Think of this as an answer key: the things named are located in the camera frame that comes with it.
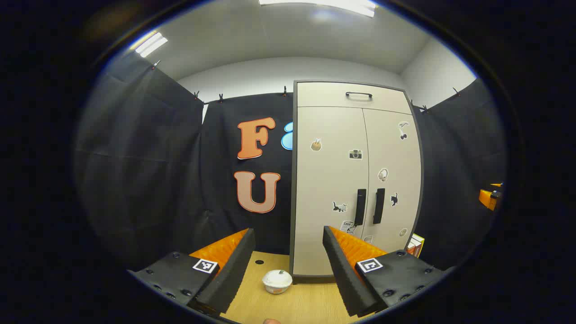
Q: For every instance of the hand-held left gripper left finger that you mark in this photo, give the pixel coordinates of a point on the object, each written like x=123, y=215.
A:
x=231, y=274

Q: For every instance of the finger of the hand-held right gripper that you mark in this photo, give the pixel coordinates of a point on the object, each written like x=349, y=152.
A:
x=487, y=199

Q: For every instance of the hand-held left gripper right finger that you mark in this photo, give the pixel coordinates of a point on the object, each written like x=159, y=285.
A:
x=344, y=279

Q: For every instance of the headphones sticker beige cabinet door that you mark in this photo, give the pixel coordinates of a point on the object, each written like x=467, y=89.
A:
x=400, y=157

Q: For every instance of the camera sticker beige cabinet door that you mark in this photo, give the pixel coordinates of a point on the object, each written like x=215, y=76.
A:
x=328, y=180

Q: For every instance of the beige double-door shoe cabinet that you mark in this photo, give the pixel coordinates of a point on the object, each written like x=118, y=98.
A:
x=294, y=189

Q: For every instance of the beige cabinet drawer front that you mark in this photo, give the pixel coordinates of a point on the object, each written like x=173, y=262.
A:
x=324, y=96

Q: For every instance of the white bowl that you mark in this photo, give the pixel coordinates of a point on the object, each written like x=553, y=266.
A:
x=277, y=281

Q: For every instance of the orange and white carton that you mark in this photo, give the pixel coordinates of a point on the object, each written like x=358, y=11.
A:
x=416, y=246

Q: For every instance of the black backdrop cloth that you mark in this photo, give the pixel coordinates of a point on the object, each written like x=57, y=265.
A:
x=148, y=171

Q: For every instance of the ceiling light panel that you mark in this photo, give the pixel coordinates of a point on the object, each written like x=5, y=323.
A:
x=324, y=4
x=150, y=44

